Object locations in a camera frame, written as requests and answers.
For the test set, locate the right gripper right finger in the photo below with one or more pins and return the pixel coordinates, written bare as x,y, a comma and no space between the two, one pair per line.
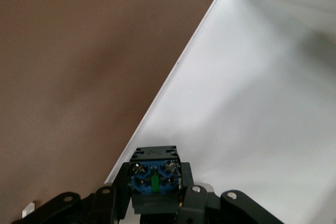
223,211

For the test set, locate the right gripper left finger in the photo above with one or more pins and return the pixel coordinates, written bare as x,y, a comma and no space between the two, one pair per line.
78,211

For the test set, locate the orange push button blue block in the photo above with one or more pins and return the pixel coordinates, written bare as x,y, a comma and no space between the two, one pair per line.
155,176

